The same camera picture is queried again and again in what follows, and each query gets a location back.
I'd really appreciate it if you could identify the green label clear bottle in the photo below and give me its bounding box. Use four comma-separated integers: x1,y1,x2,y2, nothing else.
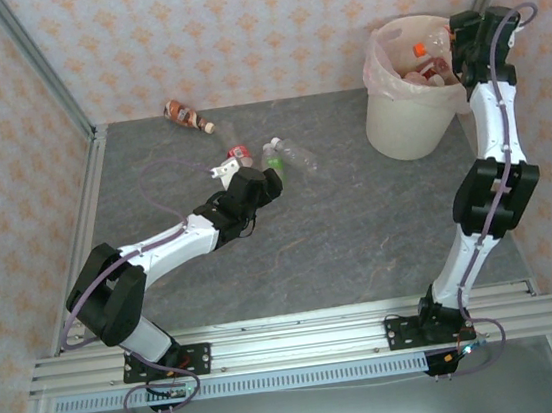
258,139,288,187

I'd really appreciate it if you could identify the amber tea bottle red label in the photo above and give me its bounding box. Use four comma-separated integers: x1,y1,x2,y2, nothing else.
431,56,453,78

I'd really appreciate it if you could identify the clear bottle with orange top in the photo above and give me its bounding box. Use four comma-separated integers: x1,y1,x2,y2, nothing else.
409,26,456,59

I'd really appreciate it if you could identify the red label cola bottle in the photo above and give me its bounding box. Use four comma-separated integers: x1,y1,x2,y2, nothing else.
218,121,256,172

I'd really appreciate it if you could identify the brown Nescafe coffee bottle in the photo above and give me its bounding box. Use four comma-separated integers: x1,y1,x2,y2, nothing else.
161,94,218,140

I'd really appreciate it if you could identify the pink plastic bin liner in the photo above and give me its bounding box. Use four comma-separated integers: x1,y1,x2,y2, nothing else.
356,9,471,128

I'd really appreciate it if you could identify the white plastic bin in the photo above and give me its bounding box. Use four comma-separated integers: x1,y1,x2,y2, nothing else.
351,10,477,166

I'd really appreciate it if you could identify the clear bottle with white cap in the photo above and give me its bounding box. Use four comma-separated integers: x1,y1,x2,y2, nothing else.
270,132,322,177

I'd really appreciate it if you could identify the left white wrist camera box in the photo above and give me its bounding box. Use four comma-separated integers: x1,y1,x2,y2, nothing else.
208,155,244,191

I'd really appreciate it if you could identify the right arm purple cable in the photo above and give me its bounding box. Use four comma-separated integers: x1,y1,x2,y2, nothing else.
391,0,552,382

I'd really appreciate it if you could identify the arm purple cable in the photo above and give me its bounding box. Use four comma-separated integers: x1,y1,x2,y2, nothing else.
391,0,552,382
42,152,254,413

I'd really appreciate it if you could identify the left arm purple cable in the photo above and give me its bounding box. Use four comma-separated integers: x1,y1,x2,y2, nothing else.
42,152,254,413

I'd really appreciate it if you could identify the aluminium side rail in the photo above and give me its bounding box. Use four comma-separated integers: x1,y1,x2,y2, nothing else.
19,123,136,360

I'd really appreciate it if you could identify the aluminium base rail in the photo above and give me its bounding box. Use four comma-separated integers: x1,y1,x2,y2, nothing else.
23,280,552,399

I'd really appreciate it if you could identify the slotted grey cable tray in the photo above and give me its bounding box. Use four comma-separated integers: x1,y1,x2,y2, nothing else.
51,351,431,413

